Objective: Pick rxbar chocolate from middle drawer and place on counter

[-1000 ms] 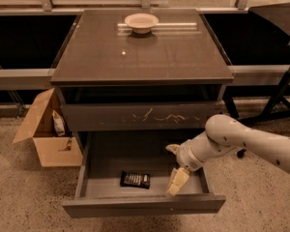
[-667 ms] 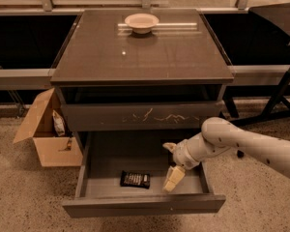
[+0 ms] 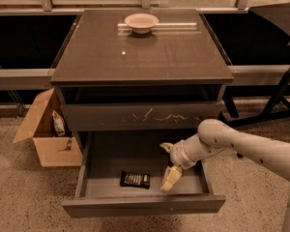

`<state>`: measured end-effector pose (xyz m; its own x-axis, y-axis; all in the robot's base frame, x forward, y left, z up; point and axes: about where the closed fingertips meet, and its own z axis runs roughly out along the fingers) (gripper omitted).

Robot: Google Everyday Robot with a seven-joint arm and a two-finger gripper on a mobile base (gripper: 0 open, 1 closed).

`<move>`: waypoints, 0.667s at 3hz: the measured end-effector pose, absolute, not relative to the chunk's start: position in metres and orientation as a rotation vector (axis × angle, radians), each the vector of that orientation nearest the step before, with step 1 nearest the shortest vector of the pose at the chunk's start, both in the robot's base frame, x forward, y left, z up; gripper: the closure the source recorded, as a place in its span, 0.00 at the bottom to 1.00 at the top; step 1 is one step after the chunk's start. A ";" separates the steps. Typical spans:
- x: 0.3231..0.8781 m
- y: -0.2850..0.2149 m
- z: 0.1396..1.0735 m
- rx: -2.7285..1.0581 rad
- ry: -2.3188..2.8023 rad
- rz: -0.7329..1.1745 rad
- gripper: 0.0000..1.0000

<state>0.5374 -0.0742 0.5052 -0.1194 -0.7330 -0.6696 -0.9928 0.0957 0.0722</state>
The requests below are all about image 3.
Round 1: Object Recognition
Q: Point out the snack bag in box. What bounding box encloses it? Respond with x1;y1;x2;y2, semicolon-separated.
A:
52;110;66;136

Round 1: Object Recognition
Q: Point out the open grey middle drawer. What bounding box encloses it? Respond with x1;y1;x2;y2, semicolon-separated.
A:
63;130;225;218

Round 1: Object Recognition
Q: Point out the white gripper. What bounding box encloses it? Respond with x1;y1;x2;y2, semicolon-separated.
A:
159;140;195;192

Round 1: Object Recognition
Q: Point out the closed grey top drawer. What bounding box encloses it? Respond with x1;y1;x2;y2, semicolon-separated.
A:
61;101;222;131

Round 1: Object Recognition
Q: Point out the black rolling table stand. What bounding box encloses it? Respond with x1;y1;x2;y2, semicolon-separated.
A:
218;3;290;128

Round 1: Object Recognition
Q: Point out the grey drawer cabinet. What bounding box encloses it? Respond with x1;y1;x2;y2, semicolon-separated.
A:
53;10;228;146

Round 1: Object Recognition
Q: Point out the black rxbar chocolate wrapper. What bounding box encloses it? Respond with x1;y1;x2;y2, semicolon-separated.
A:
120;171;150;189

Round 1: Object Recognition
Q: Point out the open cardboard box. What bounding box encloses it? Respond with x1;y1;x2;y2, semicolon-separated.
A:
14;89;83;167

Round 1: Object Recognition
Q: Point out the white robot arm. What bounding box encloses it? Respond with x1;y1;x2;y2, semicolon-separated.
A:
160;119;290;232

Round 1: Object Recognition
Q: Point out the white ceramic bowl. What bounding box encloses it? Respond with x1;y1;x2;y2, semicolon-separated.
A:
125;14;159;34

